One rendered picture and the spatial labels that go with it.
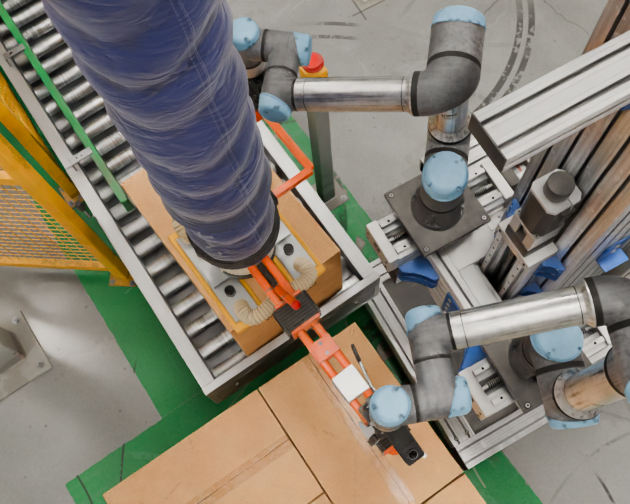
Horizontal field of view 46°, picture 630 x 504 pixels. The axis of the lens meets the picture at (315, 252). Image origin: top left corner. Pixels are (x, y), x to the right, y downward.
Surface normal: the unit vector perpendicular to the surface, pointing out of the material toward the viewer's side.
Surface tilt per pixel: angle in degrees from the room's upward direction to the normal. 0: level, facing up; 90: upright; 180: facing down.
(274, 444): 0
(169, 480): 0
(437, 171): 7
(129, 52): 76
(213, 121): 80
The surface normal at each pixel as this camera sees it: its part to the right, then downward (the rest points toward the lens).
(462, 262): -0.05, -0.33
